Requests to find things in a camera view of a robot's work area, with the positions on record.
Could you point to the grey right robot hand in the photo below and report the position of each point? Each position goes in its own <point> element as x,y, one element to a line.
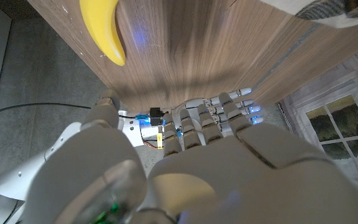
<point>242,92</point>

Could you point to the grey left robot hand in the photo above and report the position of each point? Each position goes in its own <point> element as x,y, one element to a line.
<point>259,180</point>

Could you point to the cream plaid scarf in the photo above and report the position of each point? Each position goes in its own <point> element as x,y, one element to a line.
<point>328,14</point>

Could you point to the yellow banana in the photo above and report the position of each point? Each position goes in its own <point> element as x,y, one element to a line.
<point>102,28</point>

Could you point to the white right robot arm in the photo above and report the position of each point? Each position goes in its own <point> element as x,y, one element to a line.
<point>2,186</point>

